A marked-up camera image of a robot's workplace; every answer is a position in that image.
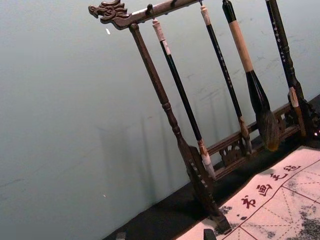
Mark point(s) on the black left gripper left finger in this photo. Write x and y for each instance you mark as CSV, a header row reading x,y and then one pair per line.
x,y
121,236

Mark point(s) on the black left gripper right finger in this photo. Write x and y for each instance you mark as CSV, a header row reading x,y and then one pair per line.
x,y
209,235

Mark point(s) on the black table cloth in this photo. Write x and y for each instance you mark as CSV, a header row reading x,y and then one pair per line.
x,y
162,212

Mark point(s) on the white felt calligraphy mat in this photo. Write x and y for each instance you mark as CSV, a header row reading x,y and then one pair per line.
x,y
275,212

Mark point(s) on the black brush with white cap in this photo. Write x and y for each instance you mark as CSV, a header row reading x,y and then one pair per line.
x,y
179,87

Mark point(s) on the thin black calligraphy brush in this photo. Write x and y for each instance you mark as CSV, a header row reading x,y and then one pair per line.
x,y
226,75

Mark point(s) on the dark wooden dragon brush rack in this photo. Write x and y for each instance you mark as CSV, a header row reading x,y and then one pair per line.
x,y
153,75

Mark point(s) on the black brush with gold lettering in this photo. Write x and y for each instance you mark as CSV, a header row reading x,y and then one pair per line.
x,y
279,47

